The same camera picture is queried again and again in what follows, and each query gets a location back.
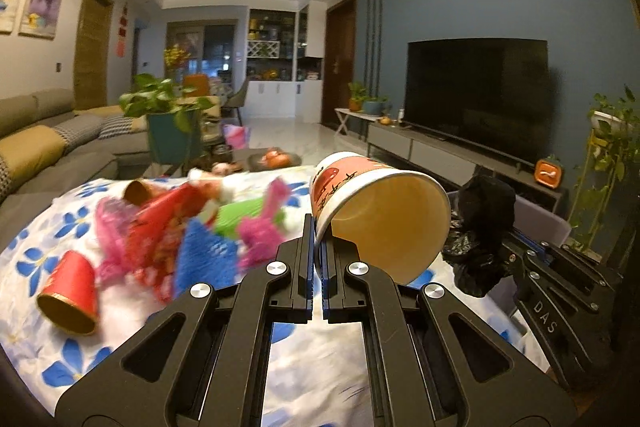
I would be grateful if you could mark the grey television cabinet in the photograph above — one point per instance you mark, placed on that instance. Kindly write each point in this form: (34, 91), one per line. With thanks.
(425, 147)

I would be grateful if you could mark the pink foam net sleeve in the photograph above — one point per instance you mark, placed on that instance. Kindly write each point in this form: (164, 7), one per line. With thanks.
(260, 229)

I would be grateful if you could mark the black flat television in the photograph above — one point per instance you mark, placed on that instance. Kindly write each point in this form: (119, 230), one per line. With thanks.
(475, 97)

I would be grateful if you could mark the orange chair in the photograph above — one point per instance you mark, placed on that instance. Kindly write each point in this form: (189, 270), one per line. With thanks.
(195, 85)

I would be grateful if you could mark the red snack wrapper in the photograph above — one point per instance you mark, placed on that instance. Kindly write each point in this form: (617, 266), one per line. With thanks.
(160, 227)

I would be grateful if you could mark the plant in blue pot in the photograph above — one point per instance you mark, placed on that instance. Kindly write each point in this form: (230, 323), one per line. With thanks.
(375, 106)

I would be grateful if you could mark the green foam net sleeve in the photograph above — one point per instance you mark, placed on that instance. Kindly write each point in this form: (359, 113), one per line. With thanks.
(235, 217)

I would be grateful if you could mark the black plastic bag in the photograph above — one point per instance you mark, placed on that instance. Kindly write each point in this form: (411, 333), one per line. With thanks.
(480, 217)

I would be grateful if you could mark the brown paper cup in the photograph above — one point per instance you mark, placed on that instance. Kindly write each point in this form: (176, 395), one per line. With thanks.
(137, 193)

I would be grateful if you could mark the grey plastic bin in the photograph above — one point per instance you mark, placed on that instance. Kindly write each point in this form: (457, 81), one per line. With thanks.
(540, 219)

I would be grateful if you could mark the dark round tray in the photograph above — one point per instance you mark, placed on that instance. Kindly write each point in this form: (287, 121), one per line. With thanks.
(260, 162)

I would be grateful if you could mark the blue floral blanket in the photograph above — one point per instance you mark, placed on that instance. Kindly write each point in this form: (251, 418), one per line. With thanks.
(50, 227)

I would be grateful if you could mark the orange print paper noodle bowl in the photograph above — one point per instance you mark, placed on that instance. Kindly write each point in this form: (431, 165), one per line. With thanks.
(380, 217)

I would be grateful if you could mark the orange desk clock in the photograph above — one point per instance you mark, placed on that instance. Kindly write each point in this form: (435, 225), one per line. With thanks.
(548, 171)

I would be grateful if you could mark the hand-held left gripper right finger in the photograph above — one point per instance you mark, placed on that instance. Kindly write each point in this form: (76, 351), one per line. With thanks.
(326, 279)

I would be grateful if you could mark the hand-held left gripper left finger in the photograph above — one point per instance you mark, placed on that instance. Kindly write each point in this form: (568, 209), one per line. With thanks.
(308, 277)

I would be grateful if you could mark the white folding side table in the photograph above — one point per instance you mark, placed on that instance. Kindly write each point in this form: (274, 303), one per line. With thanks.
(350, 114)

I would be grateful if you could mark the pink plastic bag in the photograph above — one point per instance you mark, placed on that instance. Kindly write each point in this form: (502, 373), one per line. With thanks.
(107, 237)

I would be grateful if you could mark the tall leafy potted plant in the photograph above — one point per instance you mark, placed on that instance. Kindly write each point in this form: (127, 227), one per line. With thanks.
(607, 147)

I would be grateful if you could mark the orange figurine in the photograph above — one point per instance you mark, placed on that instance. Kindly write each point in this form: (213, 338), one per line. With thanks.
(275, 157)

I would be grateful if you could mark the pink gift bag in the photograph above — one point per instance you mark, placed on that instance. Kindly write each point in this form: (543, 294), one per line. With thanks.
(236, 136)

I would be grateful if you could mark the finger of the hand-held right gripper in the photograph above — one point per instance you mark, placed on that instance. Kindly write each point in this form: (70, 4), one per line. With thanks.
(511, 257)
(575, 263)

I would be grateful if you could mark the grey dining chair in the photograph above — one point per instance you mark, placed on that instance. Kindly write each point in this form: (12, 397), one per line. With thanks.
(236, 99)

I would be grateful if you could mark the blue foam net sleeve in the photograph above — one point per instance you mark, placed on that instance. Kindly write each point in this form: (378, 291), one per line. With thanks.
(205, 257)

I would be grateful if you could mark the light wooden door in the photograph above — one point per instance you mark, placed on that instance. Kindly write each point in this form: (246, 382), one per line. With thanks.
(92, 52)

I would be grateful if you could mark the plant in orange pot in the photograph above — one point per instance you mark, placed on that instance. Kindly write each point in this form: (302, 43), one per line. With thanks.
(357, 96)

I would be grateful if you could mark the red paper cup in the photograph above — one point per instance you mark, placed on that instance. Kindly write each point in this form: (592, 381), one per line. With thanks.
(70, 282)

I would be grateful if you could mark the white glass display cabinet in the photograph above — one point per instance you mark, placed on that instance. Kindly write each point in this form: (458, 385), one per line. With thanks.
(280, 62)

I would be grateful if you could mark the dark brown door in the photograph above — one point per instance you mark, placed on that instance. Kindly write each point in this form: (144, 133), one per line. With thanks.
(341, 62)

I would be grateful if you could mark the green plant in teal pot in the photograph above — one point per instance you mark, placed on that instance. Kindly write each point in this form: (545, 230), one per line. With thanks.
(167, 132)

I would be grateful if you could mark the red wall decorations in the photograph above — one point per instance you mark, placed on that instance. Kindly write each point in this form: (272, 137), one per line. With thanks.
(123, 29)

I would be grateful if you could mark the grey and yellow sofa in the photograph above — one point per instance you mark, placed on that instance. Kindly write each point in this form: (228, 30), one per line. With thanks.
(45, 127)

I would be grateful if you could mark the glass jar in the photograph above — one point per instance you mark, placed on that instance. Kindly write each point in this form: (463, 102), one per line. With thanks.
(222, 153)

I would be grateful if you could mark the yellow flower bouquet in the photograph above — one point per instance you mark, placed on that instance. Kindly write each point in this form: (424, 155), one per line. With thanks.
(175, 55)

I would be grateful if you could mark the pink pig figurine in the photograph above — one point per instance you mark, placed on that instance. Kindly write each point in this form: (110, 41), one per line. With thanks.
(226, 167)

